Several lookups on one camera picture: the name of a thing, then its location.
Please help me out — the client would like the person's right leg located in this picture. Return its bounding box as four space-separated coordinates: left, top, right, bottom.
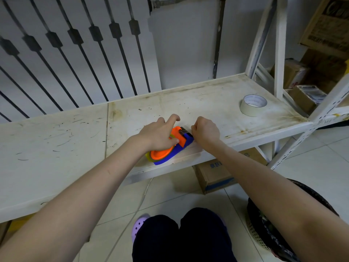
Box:
178 207 238 262

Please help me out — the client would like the small labelled cardboard parcel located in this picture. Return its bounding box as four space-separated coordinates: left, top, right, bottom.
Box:
288 85 328 115

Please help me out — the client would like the yellow taped cardboard box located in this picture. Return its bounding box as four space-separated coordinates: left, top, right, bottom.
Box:
7 215 36 233

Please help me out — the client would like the orange blue tape dispenser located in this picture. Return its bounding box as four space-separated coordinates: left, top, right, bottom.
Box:
146 126 194 166

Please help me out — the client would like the person's right hand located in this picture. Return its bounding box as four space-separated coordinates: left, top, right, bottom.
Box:
190 116 221 150

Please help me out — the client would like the person's left leg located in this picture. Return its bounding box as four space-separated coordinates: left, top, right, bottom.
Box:
132 214 180 262

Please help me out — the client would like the person's left forearm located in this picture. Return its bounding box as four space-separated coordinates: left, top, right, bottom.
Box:
0 135 147 262

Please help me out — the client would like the person's right forearm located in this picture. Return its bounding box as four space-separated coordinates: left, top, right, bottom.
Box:
208 139 349 262

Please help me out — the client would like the grey metal pipe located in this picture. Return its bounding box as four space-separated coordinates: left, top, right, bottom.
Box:
148 0 227 79

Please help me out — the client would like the black flat mat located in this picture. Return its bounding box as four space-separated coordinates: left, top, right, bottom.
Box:
316 120 349 131

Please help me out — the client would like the white radiator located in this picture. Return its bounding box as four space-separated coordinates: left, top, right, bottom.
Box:
0 0 163 124

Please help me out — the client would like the white perforated shelf rack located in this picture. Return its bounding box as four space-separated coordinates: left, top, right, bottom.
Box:
268 75 349 171

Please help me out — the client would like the beige mesh waste basket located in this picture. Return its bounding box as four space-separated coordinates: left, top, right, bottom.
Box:
246 215 270 251

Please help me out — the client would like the white floor cable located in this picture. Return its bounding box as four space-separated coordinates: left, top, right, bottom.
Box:
105 177 155 262

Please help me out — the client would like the black bin bag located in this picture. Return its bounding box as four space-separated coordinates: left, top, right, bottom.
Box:
246 178 340 262

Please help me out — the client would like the dark brown cardboard box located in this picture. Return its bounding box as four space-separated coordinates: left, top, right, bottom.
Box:
300 48 348 93

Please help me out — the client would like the purple clog shoe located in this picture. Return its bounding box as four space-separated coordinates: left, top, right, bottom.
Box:
131 213 151 243

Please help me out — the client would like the blue striped cardboard box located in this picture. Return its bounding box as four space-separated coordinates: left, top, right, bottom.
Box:
192 147 268 195

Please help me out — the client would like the white tape roll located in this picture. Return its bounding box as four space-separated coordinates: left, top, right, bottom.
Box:
240 94 268 118

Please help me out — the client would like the person's left hand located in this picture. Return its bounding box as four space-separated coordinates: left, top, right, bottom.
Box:
133 114 181 153

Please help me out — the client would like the white metal shelf rack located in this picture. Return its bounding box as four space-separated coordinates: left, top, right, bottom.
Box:
0 0 314 224

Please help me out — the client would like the person's leg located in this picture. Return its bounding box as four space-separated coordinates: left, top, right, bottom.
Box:
132 214 180 262
178 207 238 262

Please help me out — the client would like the small brown cardboard box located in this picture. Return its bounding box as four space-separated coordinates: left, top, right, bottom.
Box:
270 58 310 89

